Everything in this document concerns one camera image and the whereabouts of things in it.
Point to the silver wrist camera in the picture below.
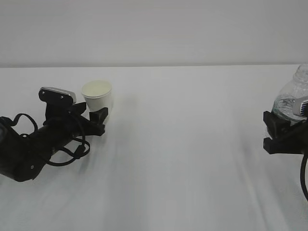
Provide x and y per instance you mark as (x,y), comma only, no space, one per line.
(299,108)
(58,97)

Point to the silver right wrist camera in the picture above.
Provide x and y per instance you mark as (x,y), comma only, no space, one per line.
(299,108)

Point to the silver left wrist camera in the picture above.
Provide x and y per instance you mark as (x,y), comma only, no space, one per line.
(58,97)

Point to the white paper cup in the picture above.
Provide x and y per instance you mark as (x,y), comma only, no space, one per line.
(98,94)

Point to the clear water bottle green label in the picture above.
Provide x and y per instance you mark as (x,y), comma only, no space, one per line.
(296,88)

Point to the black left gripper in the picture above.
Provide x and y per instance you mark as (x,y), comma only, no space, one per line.
(62,125)

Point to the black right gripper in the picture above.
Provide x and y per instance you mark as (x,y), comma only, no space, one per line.
(282,138)

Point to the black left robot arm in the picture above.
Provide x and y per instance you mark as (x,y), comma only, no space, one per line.
(25,148)

